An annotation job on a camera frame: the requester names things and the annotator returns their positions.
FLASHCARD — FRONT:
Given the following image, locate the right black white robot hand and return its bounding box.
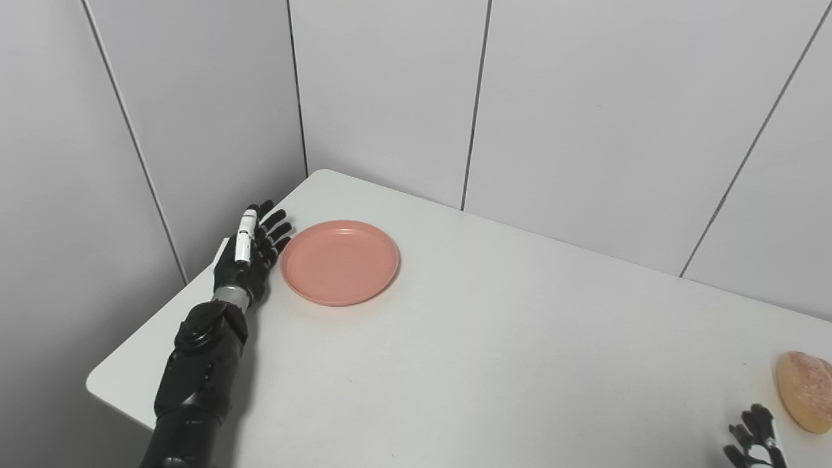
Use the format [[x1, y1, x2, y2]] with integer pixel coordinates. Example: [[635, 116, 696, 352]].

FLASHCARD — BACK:
[[723, 404, 788, 468]]

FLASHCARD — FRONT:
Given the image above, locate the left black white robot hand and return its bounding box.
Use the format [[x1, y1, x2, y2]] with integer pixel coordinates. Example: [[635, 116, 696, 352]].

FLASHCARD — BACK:
[[213, 200, 293, 309]]

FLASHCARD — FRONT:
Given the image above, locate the golden brown bread roll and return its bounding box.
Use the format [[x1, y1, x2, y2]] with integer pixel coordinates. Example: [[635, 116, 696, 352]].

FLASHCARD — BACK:
[[775, 351, 832, 435]]

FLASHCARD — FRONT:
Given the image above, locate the pink round plate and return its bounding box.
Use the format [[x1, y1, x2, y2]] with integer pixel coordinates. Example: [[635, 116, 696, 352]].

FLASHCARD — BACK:
[[280, 220, 400, 307]]

